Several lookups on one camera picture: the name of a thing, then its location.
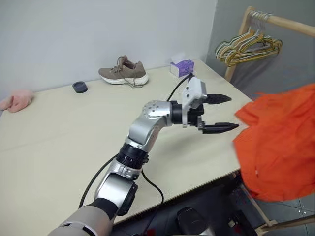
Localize dark rounded shape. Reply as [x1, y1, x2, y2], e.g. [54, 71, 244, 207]
[176, 207, 210, 236]

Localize taupe sneaker with white sole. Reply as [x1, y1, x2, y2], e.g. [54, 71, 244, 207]
[98, 55, 150, 89]

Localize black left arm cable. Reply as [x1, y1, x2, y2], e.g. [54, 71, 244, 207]
[78, 73, 195, 209]

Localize orange shorts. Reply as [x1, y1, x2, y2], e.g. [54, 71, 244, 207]
[232, 83, 315, 203]

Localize purple tissue box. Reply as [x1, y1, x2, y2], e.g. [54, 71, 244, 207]
[169, 55, 195, 78]

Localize light wooden clothes rack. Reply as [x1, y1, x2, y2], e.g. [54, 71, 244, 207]
[224, 6, 315, 236]

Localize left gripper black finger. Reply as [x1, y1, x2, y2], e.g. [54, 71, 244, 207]
[202, 121, 240, 135]
[206, 93, 233, 106]

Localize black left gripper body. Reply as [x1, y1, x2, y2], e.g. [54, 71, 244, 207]
[188, 102, 207, 131]

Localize pink plush cloth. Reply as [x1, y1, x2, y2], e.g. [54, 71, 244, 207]
[0, 88, 34, 113]

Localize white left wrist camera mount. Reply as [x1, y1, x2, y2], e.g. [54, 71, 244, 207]
[181, 76, 208, 129]

